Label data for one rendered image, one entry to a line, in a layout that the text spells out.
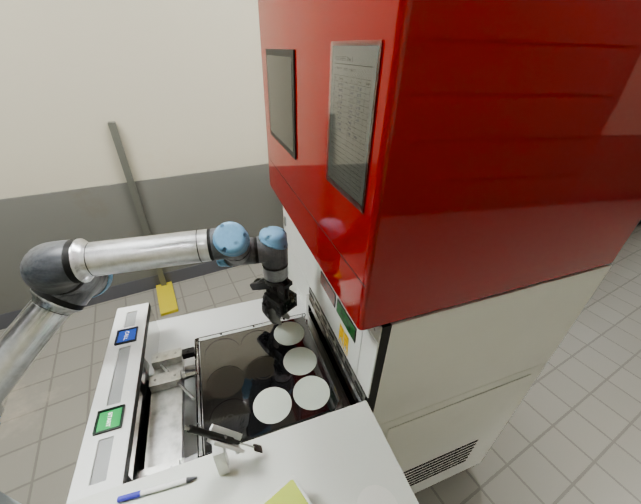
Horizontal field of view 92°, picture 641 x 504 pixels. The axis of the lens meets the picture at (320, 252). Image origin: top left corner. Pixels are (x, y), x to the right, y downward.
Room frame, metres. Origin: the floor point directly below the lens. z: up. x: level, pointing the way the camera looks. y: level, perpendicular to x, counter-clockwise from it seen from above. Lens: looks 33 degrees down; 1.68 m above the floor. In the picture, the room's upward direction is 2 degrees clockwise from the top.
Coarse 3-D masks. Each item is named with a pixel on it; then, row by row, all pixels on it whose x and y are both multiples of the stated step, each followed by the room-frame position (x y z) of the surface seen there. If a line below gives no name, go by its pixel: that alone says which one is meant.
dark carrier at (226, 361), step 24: (240, 336) 0.68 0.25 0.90; (264, 336) 0.68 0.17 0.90; (216, 360) 0.59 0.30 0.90; (240, 360) 0.59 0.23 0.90; (264, 360) 0.59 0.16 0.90; (216, 384) 0.51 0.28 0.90; (240, 384) 0.51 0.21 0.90; (264, 384) 0.51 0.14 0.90; (288, 384) 0.51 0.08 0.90; (216, 408) 0.44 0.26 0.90; (240, 408) 0.44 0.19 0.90; (240, 432) 0.38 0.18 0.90; (264, 432) 0.38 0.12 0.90
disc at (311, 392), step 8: (312, 376) 0.54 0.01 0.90; (296, 384) 0.51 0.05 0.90; (304, 384) 0.52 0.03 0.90; (312, 384) 0.52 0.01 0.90; (320, 384) 0.52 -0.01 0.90; (296, 392) 0.49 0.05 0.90; (304, 392) 0.49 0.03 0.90; (312, 392) 0.49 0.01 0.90; (320, 392) 0.49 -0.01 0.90; (328, 392) 0.49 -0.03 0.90; (296, 400) 0.47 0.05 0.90; (304, 400) 0.47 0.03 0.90; (312, 400) 0.47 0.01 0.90; (320, 400) 0.47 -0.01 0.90; (304, 408) 0.45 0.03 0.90; (312, 408) 0.45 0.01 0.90
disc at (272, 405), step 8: (264, 392) 0.49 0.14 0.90; (272, 392) 0.49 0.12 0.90; (280, 392) 0.49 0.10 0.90; (256, 400) 0.46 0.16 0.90; (264, 400) 0.47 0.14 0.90; (272, 400) 0.47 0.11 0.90; (280, 400) 0.47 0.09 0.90; (288, 400) 0.47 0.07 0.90; (256, 408) 0.44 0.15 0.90; (264, 408) 0.44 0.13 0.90; (272, 408) 0.44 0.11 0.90; (280, 408) 0.45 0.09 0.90; (288, 408) 0.45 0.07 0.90; (256, 416) 0.42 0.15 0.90; (264, 416) 0.42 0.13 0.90; (272, 416) 0.42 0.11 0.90; (280, 416) 0.42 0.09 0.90
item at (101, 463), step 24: (120, 312) 0.71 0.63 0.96; (144, 312) 0.71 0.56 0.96; (120, 360) 0.53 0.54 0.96; (120, 384) 0.46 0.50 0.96; (96, 408) 0.40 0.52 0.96; (120, 432) 0.35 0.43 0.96; (96, 456) 0.30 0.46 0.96; (120, 456) 0.30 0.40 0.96; (72, 480) 0.25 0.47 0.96; (96, 480) 0.26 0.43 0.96; (120, 480) 0.26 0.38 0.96
